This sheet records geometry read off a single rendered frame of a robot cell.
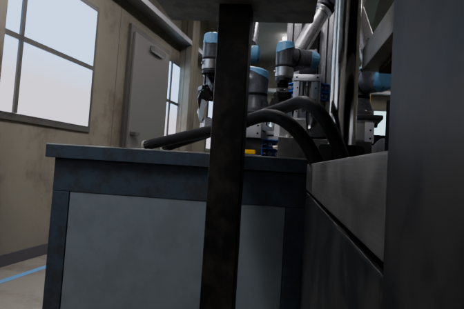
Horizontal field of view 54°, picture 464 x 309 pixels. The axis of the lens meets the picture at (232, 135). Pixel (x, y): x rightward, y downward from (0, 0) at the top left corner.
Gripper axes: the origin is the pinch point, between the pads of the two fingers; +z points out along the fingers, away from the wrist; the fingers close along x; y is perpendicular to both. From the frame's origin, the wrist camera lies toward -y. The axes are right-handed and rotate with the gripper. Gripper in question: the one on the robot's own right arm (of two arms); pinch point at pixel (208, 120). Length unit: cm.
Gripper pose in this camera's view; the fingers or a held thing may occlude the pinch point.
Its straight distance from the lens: 179.1
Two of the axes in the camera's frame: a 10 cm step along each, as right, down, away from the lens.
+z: -0.6, 10.0, -0.7
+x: -9.4, -0.8, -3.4
